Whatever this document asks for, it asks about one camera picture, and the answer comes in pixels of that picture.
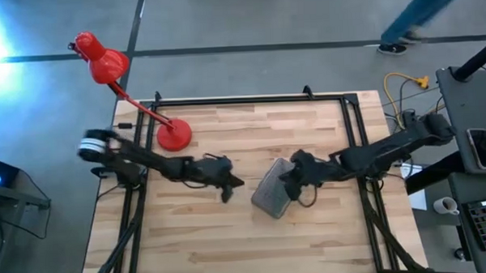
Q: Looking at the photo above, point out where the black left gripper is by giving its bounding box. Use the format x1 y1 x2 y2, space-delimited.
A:
178 152 246 206

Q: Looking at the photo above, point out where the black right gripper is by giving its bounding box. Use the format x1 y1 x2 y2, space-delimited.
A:
278 147 344 203

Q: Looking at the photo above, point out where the grey textured box lid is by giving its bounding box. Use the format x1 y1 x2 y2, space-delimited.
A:
249 156 299 219

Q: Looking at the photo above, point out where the white paper sheet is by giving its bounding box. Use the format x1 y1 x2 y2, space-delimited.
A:
399 162 428 212

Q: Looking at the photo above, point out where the black power adapter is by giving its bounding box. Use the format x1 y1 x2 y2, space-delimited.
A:
402 109 418 126

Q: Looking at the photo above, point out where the black metal bar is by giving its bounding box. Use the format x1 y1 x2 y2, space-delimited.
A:
403 151 465 196

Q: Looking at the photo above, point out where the white mug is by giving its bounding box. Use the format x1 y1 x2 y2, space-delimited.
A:
433 195 461 217

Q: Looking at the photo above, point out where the red desk lamp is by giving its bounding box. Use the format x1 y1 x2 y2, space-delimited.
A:
66 28 195 156

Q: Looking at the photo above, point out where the black caster wheel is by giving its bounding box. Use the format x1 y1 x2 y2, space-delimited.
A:
453 246 470 262

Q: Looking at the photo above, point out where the grey desk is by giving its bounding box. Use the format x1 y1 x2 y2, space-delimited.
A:
435 65 486 273

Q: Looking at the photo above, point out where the black smartphone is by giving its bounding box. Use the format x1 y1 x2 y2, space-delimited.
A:
467 127 486 173

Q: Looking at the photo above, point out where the grey side stand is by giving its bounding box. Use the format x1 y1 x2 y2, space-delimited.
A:
0 175 54 273

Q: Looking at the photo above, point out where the person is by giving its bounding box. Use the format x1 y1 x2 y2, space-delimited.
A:
375 0 471 57

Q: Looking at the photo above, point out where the black pole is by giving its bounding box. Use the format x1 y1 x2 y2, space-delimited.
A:
452 36 486 83

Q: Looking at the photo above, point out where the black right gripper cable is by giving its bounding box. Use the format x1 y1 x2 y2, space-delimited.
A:
296 185 318 209

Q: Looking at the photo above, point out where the black metal table frame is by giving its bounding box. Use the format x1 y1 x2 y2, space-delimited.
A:
105 81 425 273

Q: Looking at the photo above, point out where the yellow cable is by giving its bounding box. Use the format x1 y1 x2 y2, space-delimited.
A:
382 70 433 128

